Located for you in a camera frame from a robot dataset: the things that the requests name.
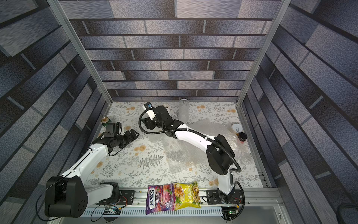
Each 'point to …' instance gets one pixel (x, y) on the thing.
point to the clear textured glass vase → (183, 110)
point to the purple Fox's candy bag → (160, 198)
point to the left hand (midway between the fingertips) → (136, 135)
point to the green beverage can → (105, 120)
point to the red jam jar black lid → (242, 136)
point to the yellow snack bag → (186, 195)
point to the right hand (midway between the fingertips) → (145, 115)
